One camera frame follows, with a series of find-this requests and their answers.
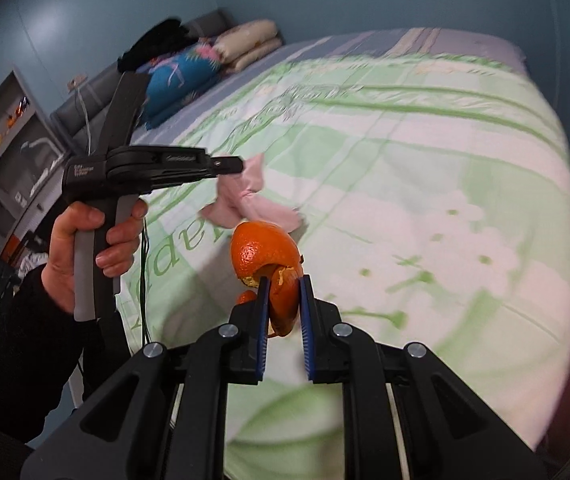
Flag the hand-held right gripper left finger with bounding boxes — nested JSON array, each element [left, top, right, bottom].
[[20, 276, 272, 480]]

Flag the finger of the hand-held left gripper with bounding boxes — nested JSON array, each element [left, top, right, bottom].
[[207, 156, 246, 177]]

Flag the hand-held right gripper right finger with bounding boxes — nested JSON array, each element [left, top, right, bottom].
[[299, 274, 548, 480]]

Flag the pink tissue paper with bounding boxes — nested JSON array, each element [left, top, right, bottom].
[[201, 154, 309, 235]]

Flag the orange peel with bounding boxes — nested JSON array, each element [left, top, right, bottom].
[[229, 220, 307, 339]]

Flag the person's left forearm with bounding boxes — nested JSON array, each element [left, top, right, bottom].
[[0, 264, 131, 461]]

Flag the person's left hand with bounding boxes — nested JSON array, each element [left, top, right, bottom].
[[40, 199, 149, 314]]

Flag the grey padded headboard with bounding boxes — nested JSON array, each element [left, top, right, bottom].
[[50, 8, 234, 156]]

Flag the blue floral folded quilt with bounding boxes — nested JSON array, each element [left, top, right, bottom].
[[138, 42, 226, 131]]

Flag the grey shelf unit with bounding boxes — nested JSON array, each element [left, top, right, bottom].
[[0, 70, 69, 241]]

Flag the beige folded quilt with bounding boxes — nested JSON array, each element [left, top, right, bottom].
[[213, 19, 285, 72]]

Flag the black clothes pile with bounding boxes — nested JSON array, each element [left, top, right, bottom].
[[118, 18, 201, 74]]

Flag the bed with grey striped sheet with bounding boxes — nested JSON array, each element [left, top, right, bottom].
[[125, 27, 530, 146]]

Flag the green floral bedspread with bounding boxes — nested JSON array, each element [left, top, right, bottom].
[[115, 52, 570, 480]]

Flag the white charging cable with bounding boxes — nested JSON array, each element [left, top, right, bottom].
[[77, 85, 94, 157]]

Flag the black cable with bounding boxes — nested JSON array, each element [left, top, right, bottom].
[[137, 217, 152, 357]]

